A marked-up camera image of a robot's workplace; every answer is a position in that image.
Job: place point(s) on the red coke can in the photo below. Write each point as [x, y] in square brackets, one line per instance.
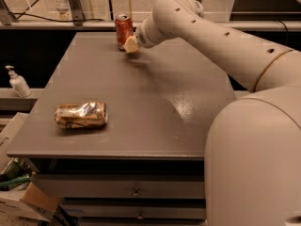
[124, 29]

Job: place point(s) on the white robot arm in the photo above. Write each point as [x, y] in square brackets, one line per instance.
[253, 150]

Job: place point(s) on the crushed gold can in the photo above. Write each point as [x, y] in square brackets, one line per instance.
[81, 116]

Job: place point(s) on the white pump bottle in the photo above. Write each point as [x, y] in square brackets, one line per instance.
[18, 83]

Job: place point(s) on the metal railing frame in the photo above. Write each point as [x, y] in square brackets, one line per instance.
[93, 14]

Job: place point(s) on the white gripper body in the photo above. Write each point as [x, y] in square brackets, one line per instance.
[140, 37]

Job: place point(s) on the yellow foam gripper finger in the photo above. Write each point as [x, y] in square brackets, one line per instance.
[131, 45]

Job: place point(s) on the grey drawer cabinet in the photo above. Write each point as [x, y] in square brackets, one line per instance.
[146, 165]

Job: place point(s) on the cardboard box with items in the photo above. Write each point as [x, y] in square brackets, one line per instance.
[25, 200]

